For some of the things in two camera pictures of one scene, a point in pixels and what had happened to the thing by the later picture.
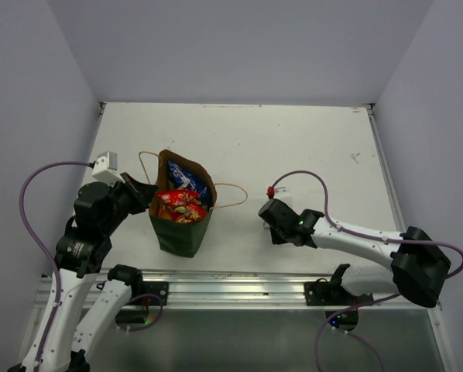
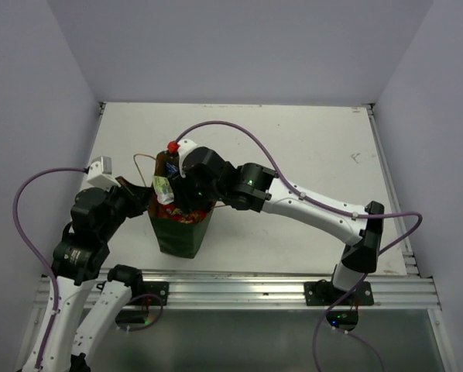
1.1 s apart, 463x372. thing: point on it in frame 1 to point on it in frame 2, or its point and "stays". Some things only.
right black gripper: [276, 239] to [183, 197]
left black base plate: [160, 288] stays
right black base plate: [323, 293] stays
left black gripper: [141, 193] stays
